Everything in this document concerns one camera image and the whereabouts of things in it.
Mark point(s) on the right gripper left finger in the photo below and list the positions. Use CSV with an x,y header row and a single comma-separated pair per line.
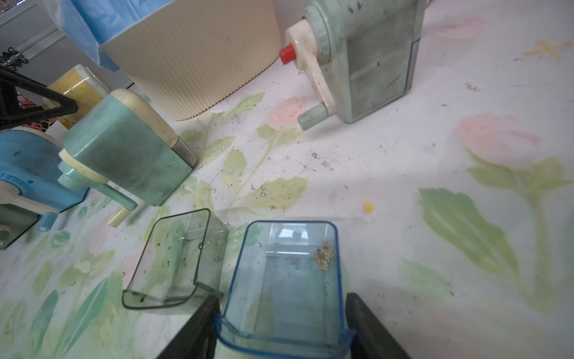
x,y
197,338

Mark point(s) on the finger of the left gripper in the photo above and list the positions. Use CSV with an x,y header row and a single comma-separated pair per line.
x,y
25,101

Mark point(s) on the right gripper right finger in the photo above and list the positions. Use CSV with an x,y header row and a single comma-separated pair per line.
x,y
372,339

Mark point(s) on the blue pencil sharpener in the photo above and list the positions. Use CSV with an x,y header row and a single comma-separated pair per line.
x,y
29,175

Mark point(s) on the yellow pencil sharpener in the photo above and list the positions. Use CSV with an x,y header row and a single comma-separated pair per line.
x,y
82,86

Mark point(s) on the translucent green shavings tray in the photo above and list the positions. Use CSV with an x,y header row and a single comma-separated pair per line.
x,y
181,264

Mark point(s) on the translucent blue shavings tray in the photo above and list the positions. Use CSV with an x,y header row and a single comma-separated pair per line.
x,y
285,298

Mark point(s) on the grey-green pencil sharpener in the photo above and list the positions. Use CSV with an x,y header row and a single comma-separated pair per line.
x,y
359,56

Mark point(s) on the dark green pencil sharpener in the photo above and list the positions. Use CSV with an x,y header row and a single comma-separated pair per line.
x,y
15,221

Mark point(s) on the teal square pencil sharpener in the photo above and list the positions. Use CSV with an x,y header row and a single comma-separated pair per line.
x,y
123,147

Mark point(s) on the silver aluminium case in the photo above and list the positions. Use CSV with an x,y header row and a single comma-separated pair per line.
x,y
26,28

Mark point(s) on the white lined trash bin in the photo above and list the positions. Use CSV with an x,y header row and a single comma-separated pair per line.
x,y
186,56

